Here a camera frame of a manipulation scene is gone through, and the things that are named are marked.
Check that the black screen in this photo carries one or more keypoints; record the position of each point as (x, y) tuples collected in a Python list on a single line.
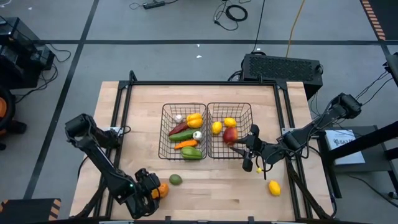
[(393, 68)]

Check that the green bell pepper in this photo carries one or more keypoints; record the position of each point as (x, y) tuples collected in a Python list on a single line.
[(191, 153)]

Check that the yellow bell pepper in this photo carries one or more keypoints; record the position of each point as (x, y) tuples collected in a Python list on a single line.
[(195, 121)]

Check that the white garlic bulb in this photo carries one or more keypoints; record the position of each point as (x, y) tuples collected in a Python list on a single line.
[(178, 118), (197, 135)]

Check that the green avocado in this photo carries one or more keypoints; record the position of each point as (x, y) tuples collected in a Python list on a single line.
[(175, 179)]

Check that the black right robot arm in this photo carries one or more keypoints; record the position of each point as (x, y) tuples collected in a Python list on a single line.
[(311, 132)]

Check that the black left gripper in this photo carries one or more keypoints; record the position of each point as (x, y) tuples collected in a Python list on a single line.
[(146, 199)]

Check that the black power strip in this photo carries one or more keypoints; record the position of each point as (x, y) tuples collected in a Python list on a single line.
[(154, 4)]

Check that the black computer case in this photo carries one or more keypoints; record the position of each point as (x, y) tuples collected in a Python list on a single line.
[(280, 70)]

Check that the orange bell pepper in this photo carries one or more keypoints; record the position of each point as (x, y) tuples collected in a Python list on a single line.
[(163, 189)]

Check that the orange and black machine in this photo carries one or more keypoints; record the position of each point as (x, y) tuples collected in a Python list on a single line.
[(2, 109)]

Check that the small yellow tag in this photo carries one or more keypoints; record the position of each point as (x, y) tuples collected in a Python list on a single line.
[(259, 170)]

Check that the green cucumber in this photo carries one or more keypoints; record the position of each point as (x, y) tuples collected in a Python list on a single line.
[(183, 135)]

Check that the red chili pepper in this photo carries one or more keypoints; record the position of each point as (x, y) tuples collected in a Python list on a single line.
[(178, 129)]

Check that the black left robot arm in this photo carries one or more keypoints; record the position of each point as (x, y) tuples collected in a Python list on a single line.
[(105, 169)]

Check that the black mat with hazard edge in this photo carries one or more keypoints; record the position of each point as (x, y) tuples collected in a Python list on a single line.
[(388, 15)]

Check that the yellow lemon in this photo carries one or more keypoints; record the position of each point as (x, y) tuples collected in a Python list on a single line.
[(230, 122), (274, 188), (217, 127)]

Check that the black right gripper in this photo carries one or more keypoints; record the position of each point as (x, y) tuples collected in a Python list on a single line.
[(255, 147)]

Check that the bright red apple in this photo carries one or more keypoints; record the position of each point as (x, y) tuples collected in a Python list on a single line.
[(230, 135)]

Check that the black metal stand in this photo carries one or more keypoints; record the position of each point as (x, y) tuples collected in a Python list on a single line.
[(388, 132)]

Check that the black equipment cart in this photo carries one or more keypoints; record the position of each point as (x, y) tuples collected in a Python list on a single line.
[(18, 46)]

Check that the orange carrot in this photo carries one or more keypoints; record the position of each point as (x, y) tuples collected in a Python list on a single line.
[(186, 144)]

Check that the black box with hazard stripes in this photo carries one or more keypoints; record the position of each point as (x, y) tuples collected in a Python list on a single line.
[(28, 211)]

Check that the black metal table frame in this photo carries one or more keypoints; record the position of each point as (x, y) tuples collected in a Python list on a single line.
[(202, 83)]

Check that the white labelled box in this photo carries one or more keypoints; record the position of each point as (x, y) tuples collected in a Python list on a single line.
[(348, 155)]

